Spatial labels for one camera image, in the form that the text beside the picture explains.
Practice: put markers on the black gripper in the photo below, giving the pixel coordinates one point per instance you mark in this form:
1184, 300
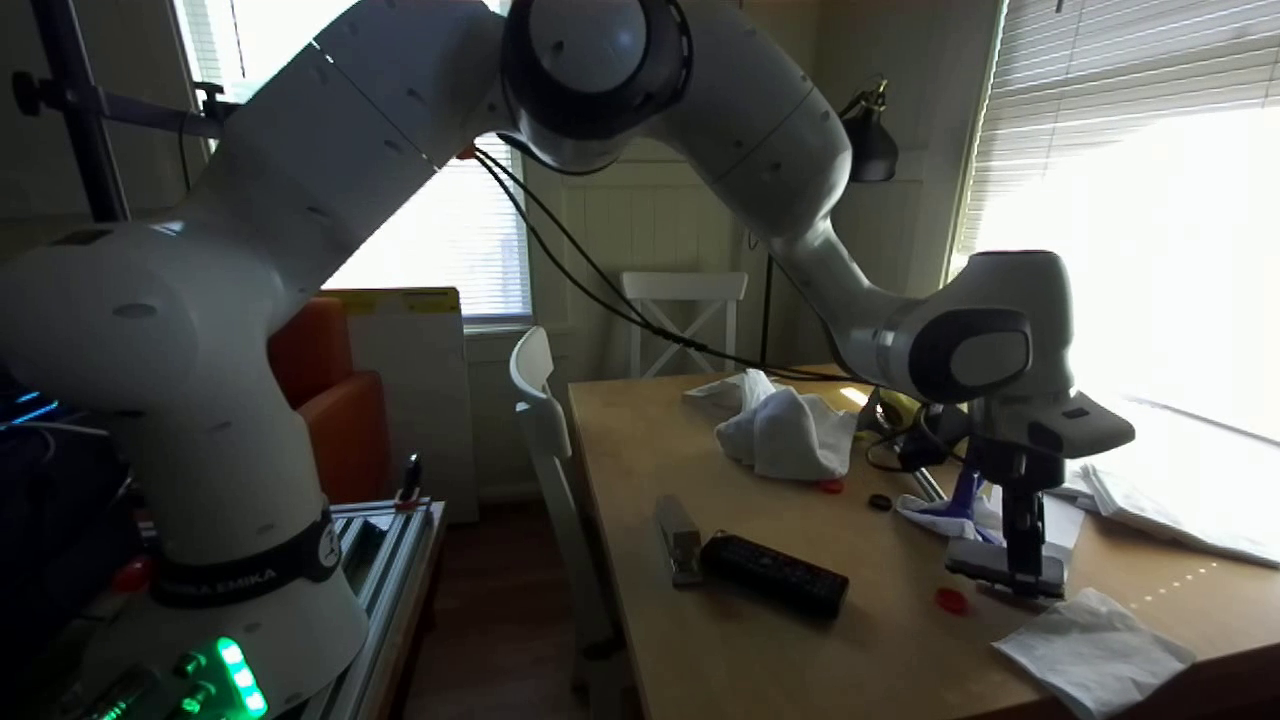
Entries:
1034, 462

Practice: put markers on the grey scalloped object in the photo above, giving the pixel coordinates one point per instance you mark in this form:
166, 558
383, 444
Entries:
1037, 578

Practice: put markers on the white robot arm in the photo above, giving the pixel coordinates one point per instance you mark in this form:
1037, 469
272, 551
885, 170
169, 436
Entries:
163, 325

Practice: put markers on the black tv remote control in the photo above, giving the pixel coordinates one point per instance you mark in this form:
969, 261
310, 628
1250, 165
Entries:
778, 578

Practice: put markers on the white cloth under blue tool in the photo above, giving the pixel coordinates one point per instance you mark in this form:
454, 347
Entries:
1061, 522

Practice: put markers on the black bottle cap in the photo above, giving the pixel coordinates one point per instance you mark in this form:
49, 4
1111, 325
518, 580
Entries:
879, 502

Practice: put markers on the white papers on table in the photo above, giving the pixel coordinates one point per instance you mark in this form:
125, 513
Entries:
1193, 481

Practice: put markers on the white cloth near table edge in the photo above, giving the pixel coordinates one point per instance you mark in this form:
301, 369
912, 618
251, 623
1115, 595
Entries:
1093, 655

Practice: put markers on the large crumpled white cloth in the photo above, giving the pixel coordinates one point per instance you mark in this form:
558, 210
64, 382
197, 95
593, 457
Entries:
772, 429

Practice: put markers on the white wooden chair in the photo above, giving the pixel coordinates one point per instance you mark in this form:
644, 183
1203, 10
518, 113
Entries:
685, 321

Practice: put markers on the white folding chair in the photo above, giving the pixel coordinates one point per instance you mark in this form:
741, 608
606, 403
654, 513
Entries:
551, 444

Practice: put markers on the orange armchair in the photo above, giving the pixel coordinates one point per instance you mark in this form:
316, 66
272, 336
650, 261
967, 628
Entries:
338, 403

